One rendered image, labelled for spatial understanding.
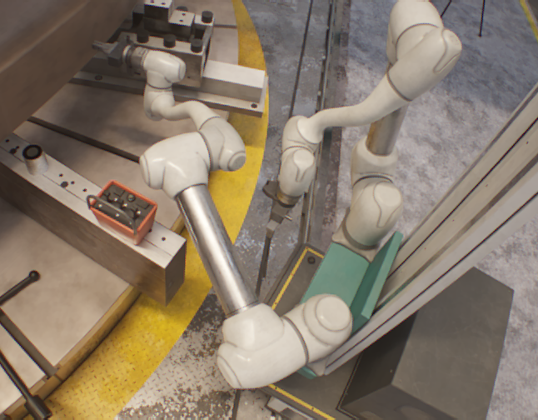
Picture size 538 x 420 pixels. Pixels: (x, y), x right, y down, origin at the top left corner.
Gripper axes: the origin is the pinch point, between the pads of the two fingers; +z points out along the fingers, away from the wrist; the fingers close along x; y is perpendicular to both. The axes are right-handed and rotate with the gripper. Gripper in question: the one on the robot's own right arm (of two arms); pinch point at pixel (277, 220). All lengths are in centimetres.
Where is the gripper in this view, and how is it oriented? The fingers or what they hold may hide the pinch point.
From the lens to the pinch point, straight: 168.1
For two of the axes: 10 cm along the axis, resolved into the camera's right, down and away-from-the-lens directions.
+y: 8.7, 4.9, -1.0
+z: -1.9, 5.2, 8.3
